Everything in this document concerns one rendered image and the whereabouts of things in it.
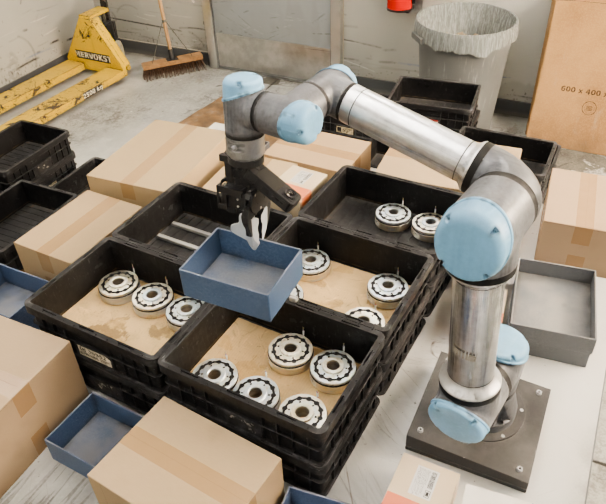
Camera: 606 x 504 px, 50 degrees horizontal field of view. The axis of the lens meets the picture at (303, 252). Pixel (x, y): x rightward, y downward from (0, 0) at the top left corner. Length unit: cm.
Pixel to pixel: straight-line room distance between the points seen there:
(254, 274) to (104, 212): 77
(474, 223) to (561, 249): 103
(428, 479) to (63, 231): 121
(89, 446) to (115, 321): 30
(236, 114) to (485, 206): 48
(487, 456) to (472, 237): 62
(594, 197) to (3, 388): 164
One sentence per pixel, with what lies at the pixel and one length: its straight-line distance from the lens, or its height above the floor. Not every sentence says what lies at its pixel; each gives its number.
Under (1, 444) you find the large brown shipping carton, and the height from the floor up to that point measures 82.
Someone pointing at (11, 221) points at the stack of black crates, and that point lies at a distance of 282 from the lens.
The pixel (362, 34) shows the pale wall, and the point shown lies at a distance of 457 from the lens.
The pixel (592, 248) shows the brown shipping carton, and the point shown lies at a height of 80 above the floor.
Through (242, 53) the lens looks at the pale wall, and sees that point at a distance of 502.
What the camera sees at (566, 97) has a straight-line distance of 412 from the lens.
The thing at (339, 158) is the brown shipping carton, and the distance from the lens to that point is 216.
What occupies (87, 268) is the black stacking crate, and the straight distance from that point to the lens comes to 176.
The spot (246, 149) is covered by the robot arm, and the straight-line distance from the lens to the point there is 123.
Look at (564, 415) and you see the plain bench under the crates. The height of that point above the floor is 70.
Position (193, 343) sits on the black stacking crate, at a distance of 149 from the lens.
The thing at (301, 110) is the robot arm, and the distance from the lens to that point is 113.
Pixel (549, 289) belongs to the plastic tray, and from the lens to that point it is 188.
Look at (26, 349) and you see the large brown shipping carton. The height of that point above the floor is 90.
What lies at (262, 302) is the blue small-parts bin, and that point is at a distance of 124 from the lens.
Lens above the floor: 194
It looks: 38 degrees down
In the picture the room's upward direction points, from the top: 3 degrees counter-clockwise
